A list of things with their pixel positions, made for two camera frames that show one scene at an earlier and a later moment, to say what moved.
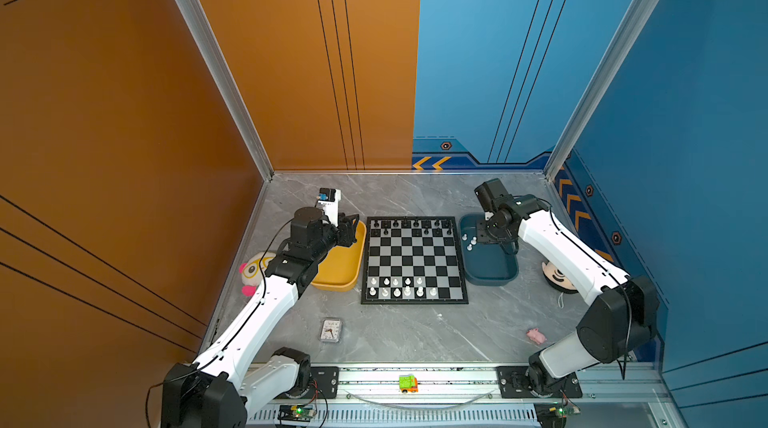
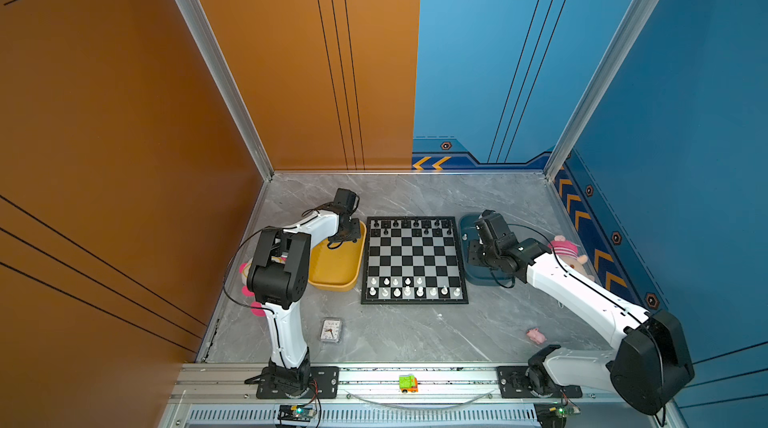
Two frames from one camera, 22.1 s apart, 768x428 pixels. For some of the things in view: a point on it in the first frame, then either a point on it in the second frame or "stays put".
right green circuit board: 554,414 stays put
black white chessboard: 412,260 stays put
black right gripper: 482,238 to 472,246
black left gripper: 346,231 stays put
